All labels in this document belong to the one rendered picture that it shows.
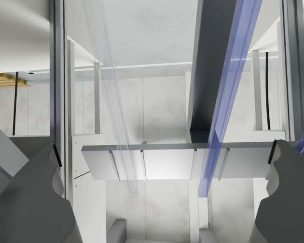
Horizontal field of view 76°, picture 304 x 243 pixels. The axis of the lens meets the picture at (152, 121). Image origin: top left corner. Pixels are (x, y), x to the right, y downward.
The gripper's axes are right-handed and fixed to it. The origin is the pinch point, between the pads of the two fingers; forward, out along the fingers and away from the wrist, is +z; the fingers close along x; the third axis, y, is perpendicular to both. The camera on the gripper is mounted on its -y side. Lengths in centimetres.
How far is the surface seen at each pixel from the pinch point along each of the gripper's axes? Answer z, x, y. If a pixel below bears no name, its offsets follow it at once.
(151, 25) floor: 195, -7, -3
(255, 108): 75, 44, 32
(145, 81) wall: 354, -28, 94
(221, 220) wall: 221, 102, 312
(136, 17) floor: 182, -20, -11
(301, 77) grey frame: 41, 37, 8
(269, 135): 55, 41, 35
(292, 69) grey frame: 43, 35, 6
